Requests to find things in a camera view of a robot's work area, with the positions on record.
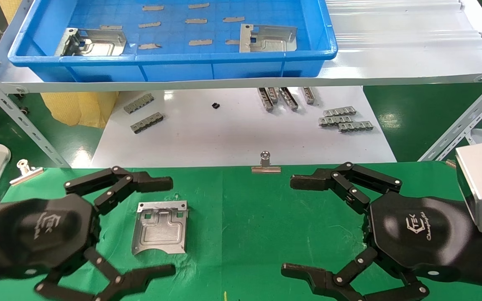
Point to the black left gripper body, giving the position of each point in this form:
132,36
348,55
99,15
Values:
44,230

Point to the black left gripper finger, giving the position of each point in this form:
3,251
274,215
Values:
140,278
144,183

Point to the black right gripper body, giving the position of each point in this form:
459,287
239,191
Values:
416,234

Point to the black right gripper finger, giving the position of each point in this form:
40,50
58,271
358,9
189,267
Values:
316,182
312,274

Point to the stamped sheet metal part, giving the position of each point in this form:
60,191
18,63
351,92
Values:
270,39
98,44
161,234

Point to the silver binder clip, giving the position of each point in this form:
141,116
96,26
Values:
25,174
265,169

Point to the grey slotted metal strip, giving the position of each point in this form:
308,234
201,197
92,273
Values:
356,127
273,95
288,99
147,123
339,111
309,95
139,104
333,121

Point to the green table cloth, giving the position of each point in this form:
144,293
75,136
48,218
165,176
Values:
245,225

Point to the white floor board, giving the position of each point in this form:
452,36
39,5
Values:
232,138

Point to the yellow mesh bag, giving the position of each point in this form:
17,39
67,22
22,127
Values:
78,108

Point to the perforated grey angle bar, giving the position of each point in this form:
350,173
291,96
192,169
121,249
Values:
462,121
23,123

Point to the blue plastic bin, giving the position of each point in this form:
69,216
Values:
174,69

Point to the grey tape strip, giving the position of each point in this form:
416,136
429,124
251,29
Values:
111,27
149,25
234,19
200,42
153,7
149,46
232,42

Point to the white metal shelf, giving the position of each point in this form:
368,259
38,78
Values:
391,67

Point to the clear corrugated plastic sheet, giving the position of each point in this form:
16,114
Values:
391,25

